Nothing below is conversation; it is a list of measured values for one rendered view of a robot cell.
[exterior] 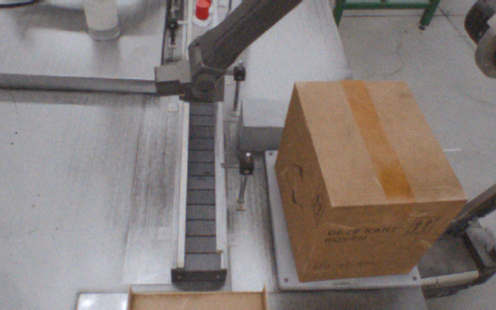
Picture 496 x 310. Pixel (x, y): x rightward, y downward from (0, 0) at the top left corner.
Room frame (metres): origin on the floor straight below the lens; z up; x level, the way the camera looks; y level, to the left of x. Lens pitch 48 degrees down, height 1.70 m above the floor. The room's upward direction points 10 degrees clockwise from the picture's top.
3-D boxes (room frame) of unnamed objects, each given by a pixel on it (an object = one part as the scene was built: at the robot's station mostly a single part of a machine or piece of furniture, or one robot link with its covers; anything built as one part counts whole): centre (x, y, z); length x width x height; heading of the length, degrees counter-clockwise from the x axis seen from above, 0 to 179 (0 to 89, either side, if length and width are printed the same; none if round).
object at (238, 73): (0.91, 0.09, 0.91); 0.07 x 0.03 x 0.16; 101
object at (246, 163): (0.61, 0.03, 0.91); 0.07 x 0.03 x 0.16; 101
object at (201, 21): (0.99, 0.18, 0.98); 0.05 x 0.05 x 0.20
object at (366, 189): (0.61, -0.21, 0.99); 0.30 x 0.24 x 0.27; 15
